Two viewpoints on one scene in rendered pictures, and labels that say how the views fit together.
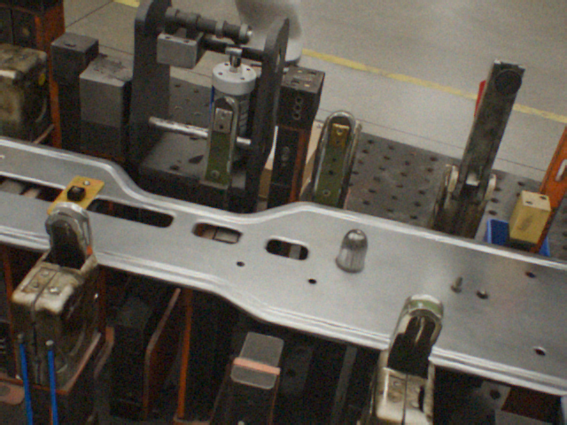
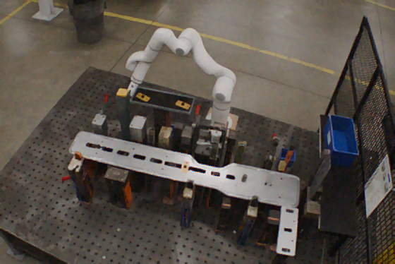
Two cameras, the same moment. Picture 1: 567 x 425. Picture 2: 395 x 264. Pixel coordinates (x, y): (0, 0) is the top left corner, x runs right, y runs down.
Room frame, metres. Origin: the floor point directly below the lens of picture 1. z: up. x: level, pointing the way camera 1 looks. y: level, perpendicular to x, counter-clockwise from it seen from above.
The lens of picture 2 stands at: (-0.53, 0.16, 2.67)
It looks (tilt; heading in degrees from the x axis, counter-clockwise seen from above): 48 degrees down; 2
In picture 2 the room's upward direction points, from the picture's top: 6 degrees clockwise
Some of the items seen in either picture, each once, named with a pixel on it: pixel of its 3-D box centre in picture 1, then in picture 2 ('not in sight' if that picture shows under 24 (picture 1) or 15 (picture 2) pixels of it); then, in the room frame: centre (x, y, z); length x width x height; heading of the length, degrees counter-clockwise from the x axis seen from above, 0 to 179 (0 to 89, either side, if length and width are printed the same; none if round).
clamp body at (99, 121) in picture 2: not in sight; (102, 138); (0.93, 0.82, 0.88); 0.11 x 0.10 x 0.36; 174
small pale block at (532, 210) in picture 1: (491, 306); (276, 181); (0.77, -0.30, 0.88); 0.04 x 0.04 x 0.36; 84
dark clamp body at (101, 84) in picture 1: (115, 182); (186, 152); (0.90, 0.27, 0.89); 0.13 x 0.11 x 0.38; 174
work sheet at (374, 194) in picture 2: not in sight; (378, 186); (0.49, -0.75, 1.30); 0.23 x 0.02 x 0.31; 174
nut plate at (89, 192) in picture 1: (76, 194); (185, 166); (0.70, 0.25, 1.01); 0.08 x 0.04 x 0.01; 175
